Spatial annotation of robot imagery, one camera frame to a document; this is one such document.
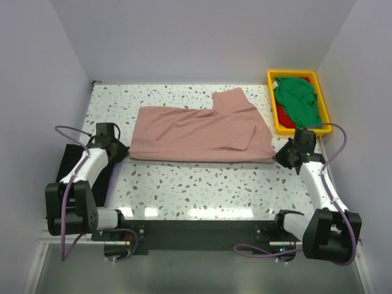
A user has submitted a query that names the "pink t shirt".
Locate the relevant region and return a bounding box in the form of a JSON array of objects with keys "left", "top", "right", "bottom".
[{"left": 129, "top": 88, "right": 275, "bottom": 163}]

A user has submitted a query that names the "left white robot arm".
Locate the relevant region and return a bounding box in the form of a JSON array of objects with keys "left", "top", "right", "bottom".
[{"left": 45, "top": 122, "right": 129, "bottom": 236}]

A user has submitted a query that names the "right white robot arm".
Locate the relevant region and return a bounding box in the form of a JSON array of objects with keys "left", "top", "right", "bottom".
[{"left": 274, "top": 129, "right": 362, "bottom": 266}]

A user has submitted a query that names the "purple folded t shirt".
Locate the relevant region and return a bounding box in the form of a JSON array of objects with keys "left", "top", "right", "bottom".
[{"left": 104, "top": 164, "right": 121, "bottom": 207}]

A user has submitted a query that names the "red t shirt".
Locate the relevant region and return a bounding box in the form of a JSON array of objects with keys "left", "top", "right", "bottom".
[{"left": 274, "top": 77, "right": 313, "bottom": 129}]

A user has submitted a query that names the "black folded t shirt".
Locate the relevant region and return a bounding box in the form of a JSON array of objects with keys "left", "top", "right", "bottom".
[{"left": 56, "top": 144, "right": 115, "bottom": 207}]

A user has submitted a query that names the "green t shirt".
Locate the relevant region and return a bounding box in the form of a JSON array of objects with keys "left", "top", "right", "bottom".
[{"left": 274, "top": 77, "right": 322, "bottom": 129}]

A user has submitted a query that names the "yellow plastic bin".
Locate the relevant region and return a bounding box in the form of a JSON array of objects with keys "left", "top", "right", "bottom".
[{"left": 266, "top": 69, "right": 330, "bottom": 136}]

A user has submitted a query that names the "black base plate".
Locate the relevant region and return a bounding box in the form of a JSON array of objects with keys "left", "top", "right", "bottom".
[{"left": 91, "top": 220, "right": 301, "bottom": 256}]

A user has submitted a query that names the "aluminium rail frame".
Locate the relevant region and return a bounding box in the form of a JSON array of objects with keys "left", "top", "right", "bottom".
[{"left": 23, "top": 217, "right": 94, "bottom": 294}]

